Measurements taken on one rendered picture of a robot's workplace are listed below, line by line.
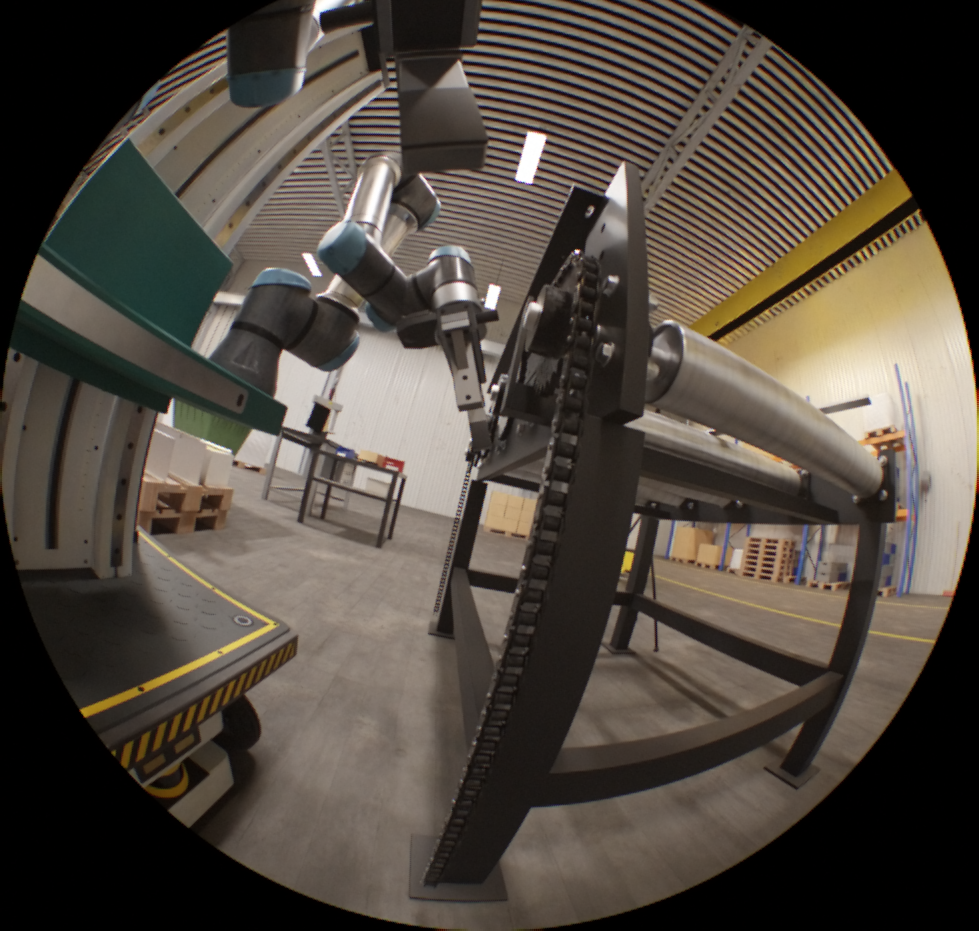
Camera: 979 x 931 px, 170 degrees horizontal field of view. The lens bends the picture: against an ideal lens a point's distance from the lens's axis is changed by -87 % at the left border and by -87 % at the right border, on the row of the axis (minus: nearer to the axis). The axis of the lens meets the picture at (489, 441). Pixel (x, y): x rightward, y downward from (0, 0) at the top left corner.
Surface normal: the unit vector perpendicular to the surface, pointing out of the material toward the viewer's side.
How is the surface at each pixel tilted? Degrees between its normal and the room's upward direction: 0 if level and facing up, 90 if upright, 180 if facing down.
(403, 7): 155
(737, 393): 115
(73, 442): 90
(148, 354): 90
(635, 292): 90
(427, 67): 97
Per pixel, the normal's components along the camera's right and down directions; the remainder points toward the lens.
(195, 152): 0.97, 0.22
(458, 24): 0.16, 0.99
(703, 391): -0.05, 0.52
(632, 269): 0.13, -0.16
